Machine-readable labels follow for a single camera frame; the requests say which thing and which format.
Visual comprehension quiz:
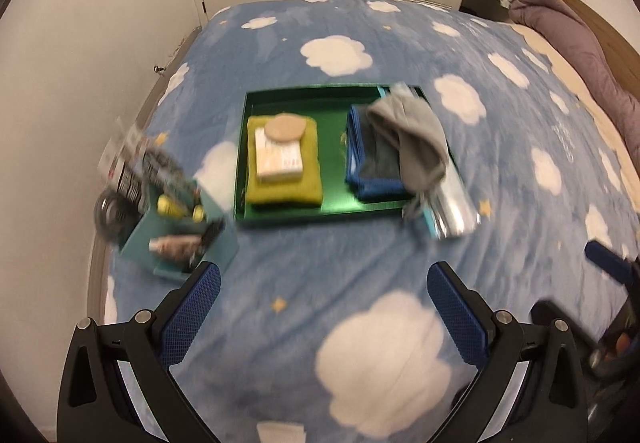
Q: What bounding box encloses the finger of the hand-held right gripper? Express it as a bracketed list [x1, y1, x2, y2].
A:
[530, 299, 603, 359]
[584, 240, 640, 285]

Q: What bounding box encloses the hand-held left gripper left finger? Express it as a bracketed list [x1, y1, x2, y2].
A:
[56, 260, 222, 443]

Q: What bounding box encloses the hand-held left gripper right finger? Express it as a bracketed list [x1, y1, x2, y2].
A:
[426, 260, 590, 443]

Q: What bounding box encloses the grey quilted blue-edged cloth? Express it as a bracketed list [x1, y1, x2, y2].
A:
[344, 104, 426, 202]

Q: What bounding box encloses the yellow knitted cloth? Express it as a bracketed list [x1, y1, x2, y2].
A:
[244, 114, 325, 210]

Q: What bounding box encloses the cream soap box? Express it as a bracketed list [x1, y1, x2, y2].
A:
[254, 126, 305, 183]

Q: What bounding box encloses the grey face mask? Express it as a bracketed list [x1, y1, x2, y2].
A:
[366, 83, 449, 220]

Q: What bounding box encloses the green tray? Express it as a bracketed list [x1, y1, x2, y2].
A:
[233, 83, 458, 228]

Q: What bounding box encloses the beige powder puff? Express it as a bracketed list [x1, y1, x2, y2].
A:
[263, 114, 305, 144]

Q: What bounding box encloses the teal desk organizer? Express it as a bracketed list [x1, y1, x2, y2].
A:
[116, 187, 240, 285]

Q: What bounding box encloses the black pen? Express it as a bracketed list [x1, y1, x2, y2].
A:
[192, 218, 226, 255]

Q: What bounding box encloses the blue cloud print blanket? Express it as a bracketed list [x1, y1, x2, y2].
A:
[102, 0, 640, 443]

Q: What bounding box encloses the black round tape measure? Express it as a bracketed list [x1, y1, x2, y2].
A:
[94, 188, 139, 245]

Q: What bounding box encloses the packaged pen set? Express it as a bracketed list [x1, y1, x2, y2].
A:
[101, 126, 151, 196]
[136, 143, 189, 196]

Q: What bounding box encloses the purple-grey duvet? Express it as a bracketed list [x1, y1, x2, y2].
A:
[509, 0, 640, 165]

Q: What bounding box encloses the wooden headboard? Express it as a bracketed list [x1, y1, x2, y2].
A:
[552, 0, 640, 100]

